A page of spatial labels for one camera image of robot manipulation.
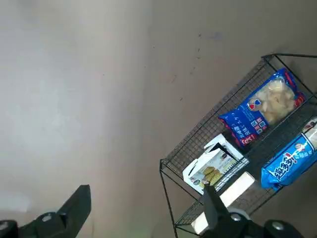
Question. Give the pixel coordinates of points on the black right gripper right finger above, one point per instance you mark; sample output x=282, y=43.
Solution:
x=214, y=210

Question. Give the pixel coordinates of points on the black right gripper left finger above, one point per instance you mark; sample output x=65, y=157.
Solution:
x=76, y=205

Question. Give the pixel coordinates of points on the cream rectangular box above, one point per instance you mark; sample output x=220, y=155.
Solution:
x=237, y=186

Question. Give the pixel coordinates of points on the white cookie box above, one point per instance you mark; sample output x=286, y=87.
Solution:
x=198, y=171

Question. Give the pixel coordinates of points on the blue cookie pack white lettering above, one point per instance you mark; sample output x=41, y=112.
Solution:
x=284, y=166

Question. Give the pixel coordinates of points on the blue snack bag crisps picture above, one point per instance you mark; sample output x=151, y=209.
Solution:
x=247, y=124

